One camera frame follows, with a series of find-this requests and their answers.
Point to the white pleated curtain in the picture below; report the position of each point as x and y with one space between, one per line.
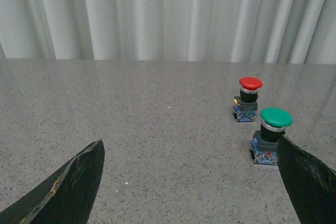
270 31

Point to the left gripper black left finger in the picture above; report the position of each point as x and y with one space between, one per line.
66 196

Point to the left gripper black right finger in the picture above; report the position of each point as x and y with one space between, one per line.
309 182

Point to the green mushroom push button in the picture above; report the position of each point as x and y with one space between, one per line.
263 145

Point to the red mushroom push button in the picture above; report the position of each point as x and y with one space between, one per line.
246 105

